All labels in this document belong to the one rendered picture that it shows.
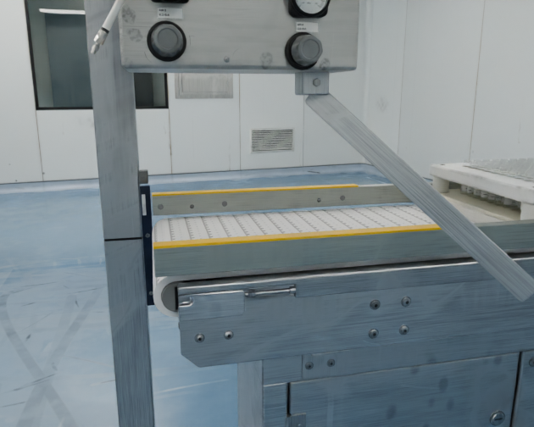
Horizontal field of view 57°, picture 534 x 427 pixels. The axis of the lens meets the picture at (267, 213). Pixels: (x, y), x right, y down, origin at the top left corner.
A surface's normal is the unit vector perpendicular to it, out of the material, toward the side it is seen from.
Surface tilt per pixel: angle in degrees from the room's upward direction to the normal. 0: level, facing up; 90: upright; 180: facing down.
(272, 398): 90
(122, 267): 90
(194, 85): 90
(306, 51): 90
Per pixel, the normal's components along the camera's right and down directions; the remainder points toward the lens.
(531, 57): -0.93, 0.08
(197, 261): 0.22, 0.23
